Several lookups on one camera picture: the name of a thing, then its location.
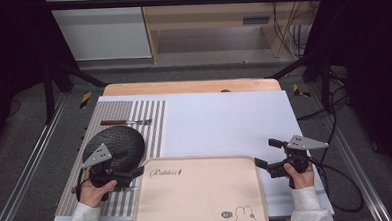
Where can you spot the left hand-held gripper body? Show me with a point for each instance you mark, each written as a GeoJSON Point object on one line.
{"type": "Point", "coordinates": [97, 156]}

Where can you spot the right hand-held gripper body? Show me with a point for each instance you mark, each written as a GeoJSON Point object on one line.
{"type": "Point", "coordinates": [302, 143]}

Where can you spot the black textured round plate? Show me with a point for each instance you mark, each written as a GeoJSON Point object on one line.
{"type": "Point", "coordinates": [125, 145]}

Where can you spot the beige tray with rabbit print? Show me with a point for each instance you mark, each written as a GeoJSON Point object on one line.
{"type": "Point", "coordinates": [201, 197]}

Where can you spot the person's right hand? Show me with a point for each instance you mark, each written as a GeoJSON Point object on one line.
{"type": "Point", "coordinates": [302, 179]}

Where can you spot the person's left hand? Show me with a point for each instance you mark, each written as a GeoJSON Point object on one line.
{"type": "Point", "coordinates": [91, 195]}

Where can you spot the striped brown white placemat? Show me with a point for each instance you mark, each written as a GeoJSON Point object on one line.
{"type": "Point", "coordinates": [117, 110]}

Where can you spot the black yellow floor tape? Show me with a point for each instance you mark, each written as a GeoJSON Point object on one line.
{"type": "Point", "coordinates": [85, 99]}
{"type": "Point", "coordinates": [296, 90]}

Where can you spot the white board sheet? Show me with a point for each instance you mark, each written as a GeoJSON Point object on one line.
{"type": "Point", "coordinates": [224, 122]}

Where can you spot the black metal stand leg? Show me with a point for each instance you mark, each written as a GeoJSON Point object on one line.
{"type": "Point", "coordinates": [49, 93]}
{"type": "Point", "coordinates": [324, 81]}

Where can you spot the black curtain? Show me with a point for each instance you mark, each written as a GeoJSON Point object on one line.
{"type": "Point", "coordinates": [371, 49]}
{"type": "Point", "coordinates": [11, 48]}

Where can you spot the white cabinet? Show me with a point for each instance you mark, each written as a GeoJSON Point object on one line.
{"type": "Point", "coordinates": [103, 31]}

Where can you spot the light wooden desk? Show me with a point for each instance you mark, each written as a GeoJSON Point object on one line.
{"type": "Point", "coordinates": [213, 13]}

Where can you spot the aluminium floor rail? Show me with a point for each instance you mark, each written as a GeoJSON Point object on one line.
{"type": "Point", "coordinates": [26, 174]}
{"type": "Point", "coordinates": [360, 170]}

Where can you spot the black horizontal frame bar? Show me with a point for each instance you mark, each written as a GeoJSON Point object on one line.
{"type": "Point", "coordinates": [179, 1]}

